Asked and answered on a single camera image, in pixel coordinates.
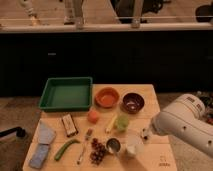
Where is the white handled dish brush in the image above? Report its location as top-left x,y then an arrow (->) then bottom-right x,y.
141,128 -> 150,140

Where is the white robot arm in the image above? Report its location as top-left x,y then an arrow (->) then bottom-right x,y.
143,94 -> 213,158

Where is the orange bowl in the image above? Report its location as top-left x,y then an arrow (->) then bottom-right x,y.
95,87 -> 119,108

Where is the purple bowl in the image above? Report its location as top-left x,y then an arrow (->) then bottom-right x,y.
122,93 -> 145,114

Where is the orange fruit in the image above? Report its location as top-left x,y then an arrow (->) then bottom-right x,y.
87,109 -> 100,124

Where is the green plastic cup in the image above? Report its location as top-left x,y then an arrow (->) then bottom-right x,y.
115,115 -> 129,131

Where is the green plastic tray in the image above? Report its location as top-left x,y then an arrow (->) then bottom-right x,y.
39,77 -> 93,112

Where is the metal fork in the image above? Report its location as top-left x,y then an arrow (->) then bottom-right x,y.
77,128 -> 93,165

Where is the brown chocolate bar box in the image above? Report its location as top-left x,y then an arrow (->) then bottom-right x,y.
62,114 -> 78,137

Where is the small metal cup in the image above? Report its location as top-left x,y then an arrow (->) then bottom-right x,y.
106,138 -> 121,155

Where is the white plastic cup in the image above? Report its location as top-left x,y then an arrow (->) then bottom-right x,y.
125,134 -> 144,157

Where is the green cucumber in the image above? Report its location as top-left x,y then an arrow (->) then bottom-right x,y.
54,139 -> 80,161

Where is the bunch of dark grapes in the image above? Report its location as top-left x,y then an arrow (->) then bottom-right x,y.
90,138 -> 106,165

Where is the grey folded cloth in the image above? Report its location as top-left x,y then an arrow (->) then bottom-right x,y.
38,121 -> 56,145

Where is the blue sponge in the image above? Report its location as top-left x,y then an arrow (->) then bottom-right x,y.
29,144 -> 50,169

